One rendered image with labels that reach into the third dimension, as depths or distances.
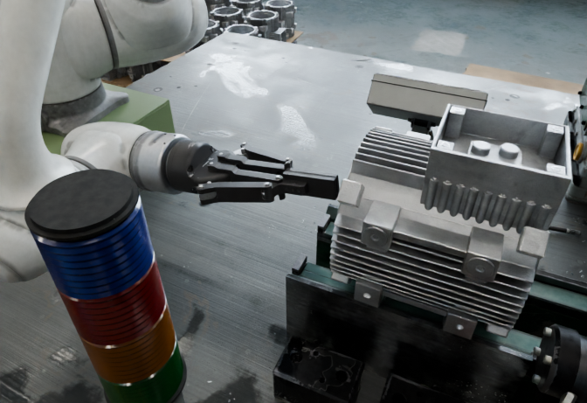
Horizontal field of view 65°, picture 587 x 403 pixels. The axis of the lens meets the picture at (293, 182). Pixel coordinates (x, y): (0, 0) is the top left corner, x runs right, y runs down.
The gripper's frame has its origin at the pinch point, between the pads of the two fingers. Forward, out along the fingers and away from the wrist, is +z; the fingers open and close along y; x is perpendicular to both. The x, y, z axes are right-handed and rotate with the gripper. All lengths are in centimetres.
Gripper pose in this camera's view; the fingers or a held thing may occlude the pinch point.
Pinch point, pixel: (311, 184)
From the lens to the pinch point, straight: 58.5
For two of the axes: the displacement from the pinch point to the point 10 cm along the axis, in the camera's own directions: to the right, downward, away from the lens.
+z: 9.1, 1.3, -4.0
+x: 1.3, 8.3, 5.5
